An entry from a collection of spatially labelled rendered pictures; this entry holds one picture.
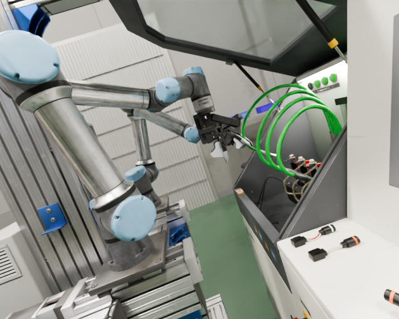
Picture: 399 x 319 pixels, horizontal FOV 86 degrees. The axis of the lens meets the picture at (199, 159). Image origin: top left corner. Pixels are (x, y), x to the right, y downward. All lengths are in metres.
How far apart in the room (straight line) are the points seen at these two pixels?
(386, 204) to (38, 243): 1.10
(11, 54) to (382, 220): 0.87
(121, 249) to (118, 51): 3.68
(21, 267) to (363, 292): 1.00
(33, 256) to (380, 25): 1.25
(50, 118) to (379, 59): 0.73
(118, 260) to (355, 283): 0.60
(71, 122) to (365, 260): 0.71
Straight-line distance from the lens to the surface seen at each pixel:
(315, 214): 0.73
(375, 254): 0.64
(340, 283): 0.57
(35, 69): 0.58
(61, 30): 4.56
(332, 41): 0.76
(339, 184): 0.74
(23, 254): 1.04
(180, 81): 0.75
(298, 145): 1.40
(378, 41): 0.67
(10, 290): 1.11
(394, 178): 0.63
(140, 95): 0.80
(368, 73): 0.67
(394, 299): 0.51
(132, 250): 0.74
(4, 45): 0.60
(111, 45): 4.20
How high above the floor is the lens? 1.37
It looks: 8 degrees down
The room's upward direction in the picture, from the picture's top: 19 degrees counter-clockwise
